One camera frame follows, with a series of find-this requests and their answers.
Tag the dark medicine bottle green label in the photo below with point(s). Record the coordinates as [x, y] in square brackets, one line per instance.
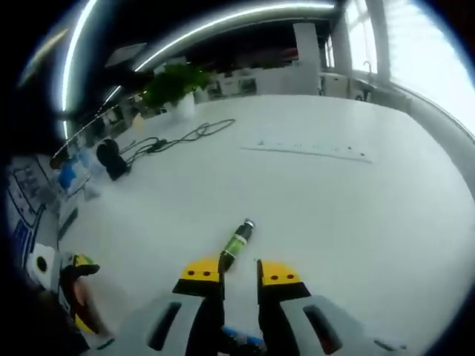
[237, 243]

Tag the crumpled clear plastic bag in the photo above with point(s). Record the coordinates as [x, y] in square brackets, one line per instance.
[91, 191]

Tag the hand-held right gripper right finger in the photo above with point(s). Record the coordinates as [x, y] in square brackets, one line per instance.
[300, 322]

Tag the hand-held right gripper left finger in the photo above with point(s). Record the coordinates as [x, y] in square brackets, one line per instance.
[170, 322]

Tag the blue plastic packet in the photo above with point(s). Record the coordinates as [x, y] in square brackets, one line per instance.
[72, 176]

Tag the person's left hand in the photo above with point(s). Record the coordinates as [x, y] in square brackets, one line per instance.
[82, 294]

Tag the ceiling air conditioner cassette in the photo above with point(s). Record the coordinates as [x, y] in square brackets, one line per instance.
[126, 55]

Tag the black round desk device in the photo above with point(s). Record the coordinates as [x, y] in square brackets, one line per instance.
[113, 163]

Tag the black flat device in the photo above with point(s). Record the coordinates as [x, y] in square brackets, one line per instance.
[68, 222]

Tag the green potted plant white pot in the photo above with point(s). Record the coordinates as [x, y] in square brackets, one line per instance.
[178, 83]

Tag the white wall poster blue lines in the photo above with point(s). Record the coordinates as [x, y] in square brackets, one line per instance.
[26, 193]

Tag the ceiling light strip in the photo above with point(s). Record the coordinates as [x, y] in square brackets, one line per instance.
[70, 59]
[222, 20]

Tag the packed batch of medicine bottles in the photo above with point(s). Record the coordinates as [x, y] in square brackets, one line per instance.
[237, 335]

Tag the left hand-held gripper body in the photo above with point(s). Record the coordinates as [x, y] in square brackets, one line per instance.
[41, 267]

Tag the clear flat plastic strip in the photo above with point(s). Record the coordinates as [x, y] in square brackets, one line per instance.
[308, 150]

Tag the white office desks and chairs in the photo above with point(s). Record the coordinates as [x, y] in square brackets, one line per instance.
[274, 83]

